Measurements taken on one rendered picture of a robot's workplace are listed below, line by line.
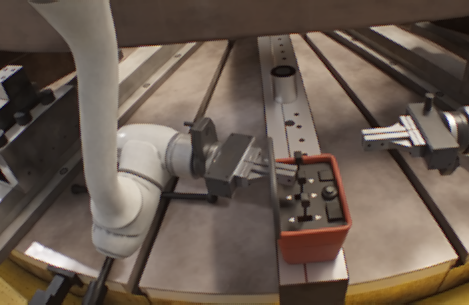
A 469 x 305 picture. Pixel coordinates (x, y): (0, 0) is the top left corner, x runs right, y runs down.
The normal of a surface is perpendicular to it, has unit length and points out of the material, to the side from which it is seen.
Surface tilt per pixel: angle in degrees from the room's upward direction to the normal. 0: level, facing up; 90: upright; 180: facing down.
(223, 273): 0
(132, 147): 27
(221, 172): 0
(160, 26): 90
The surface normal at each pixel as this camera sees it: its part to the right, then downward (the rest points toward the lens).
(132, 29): -0.20, 0.66
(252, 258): -0.13, -0.75
